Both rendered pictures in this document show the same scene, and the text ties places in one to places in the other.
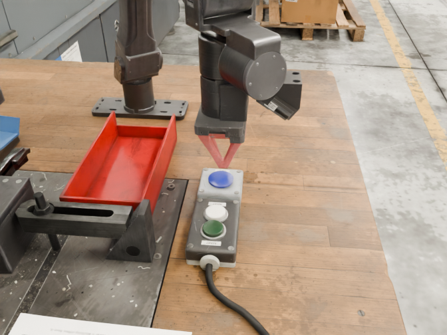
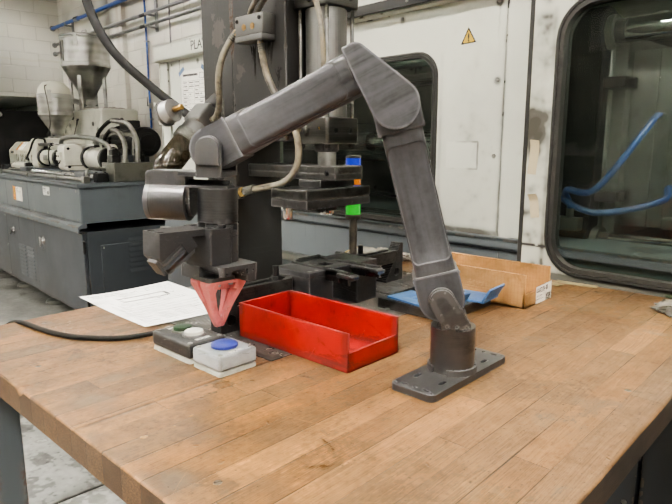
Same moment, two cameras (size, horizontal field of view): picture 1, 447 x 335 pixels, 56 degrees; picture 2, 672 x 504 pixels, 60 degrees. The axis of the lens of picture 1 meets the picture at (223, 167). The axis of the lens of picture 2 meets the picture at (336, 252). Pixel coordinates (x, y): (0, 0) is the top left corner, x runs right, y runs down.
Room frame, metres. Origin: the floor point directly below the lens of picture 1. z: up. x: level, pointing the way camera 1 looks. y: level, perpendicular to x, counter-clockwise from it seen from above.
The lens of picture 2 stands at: (1.16, -0.55, 1.22)
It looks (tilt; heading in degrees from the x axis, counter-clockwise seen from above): 10 degrees down; 128
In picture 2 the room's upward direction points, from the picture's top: straight up
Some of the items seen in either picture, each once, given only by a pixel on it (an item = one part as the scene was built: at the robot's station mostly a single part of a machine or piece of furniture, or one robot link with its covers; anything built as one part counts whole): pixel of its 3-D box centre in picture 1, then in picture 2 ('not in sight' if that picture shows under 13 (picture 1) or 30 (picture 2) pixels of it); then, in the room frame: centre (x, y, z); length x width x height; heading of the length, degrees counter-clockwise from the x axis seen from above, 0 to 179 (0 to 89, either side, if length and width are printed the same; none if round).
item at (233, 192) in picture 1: (221, 194); (225, 364); (0.52, 0.00, 0.90); 0.07 x 0.07 x 0.06; 85
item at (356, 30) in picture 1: (303, 11); not in sight; (4.30, -0.80, 0.07); 1.20 x 1.00 x 0.14; 175
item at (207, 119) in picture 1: (221, 97); (218, 247); (0.52, 0.00, 1.08); 0.10 x 0.07 x 0.07; 175
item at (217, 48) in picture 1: (223, 54); (213, 204); (0.51, 0.00, 1.14); 0.07 x 0.06 x 0.07; 32
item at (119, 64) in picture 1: (138, 66); (447, 304); (0.79, 0.17, 1.00); 0.09 x 0.06 x 0.06; 122
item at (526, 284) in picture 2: not in sight; (484, 279); (0.64, 0.64, 0.93); 0.25 x 0.13 x 0.08; 175
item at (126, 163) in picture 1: (127, 163); (315, 326); (0.56, 0.16, 0.93); 0.25 x 0.12 x 0.06; 175
